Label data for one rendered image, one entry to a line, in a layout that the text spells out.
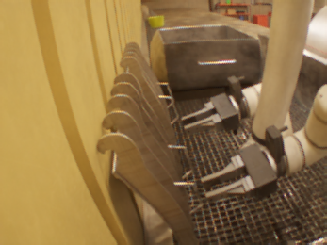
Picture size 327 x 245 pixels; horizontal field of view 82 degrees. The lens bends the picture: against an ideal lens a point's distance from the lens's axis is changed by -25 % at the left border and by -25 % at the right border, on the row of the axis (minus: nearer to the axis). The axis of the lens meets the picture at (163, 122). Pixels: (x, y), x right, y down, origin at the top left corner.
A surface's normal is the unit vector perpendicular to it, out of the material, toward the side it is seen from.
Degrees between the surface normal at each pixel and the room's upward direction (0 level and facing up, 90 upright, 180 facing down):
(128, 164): 90
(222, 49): 93
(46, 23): 90
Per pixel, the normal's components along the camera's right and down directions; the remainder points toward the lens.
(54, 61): 0.40, 0.42
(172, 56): 0.08, 0.50
